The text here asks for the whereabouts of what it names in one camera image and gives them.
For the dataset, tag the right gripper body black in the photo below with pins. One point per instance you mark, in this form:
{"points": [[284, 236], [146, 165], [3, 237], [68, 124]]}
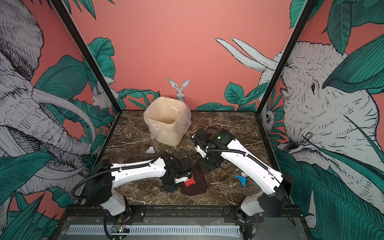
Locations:
{"points": [[209, 163]]}

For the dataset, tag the red paper scrap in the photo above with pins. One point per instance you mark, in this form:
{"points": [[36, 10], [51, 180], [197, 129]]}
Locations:
{"points": [[190, 182]]}

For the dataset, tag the dark brown dustpan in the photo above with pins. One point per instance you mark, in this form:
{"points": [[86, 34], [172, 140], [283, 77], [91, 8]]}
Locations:
{"points": [[201, 184]]}

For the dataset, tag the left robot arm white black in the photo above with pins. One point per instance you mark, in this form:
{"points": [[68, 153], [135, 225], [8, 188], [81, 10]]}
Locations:
{"points": [[99, 188]]}

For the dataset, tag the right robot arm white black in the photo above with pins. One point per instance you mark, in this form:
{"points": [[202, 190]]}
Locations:
{"points": [[221, 145]]}

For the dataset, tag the blue paper scrap front right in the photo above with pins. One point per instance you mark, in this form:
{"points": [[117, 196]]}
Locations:
{"points": [[243, 180]]}

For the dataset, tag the white paper scrap left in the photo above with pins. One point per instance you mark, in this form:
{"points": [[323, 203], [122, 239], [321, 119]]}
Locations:
{"points": [[150, 150]]}

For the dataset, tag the cream plastic trash bin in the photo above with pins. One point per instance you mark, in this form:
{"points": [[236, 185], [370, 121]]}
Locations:
{"points": [[168, 123]]}

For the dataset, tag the clear plastic bin liner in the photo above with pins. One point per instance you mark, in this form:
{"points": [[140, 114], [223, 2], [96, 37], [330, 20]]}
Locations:
{"points": [[180, 126]]}

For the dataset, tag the small green circuit board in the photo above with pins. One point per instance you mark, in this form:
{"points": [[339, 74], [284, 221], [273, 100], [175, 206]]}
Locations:
{"points": [[123, 229]]}

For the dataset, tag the white perforated vent strip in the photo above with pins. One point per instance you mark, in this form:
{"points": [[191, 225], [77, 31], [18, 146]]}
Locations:
{"points": [[228, 231]]}

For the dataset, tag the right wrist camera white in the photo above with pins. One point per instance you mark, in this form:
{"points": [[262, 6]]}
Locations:
{"points": [[199, 145]]}

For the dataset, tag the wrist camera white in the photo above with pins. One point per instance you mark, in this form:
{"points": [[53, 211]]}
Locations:
{"points": [[199, 145], [182, 179]]}

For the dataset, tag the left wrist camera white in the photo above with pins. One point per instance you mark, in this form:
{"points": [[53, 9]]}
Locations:
{"points": [[182, 179]]}

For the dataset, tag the black front mounting rail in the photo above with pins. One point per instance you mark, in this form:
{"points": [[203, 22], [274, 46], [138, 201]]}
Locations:
{"points": [[291, 225]]}

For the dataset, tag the black right frame post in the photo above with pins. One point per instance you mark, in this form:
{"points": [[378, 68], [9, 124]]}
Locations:
{"points": [[298, 29]]}

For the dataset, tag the black frame post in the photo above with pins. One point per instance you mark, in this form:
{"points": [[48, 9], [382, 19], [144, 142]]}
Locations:
{"points": [[298, 29], [64, 15]]}

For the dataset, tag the black left frame post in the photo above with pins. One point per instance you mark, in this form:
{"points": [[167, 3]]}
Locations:
{"points": [[64, 15]]}

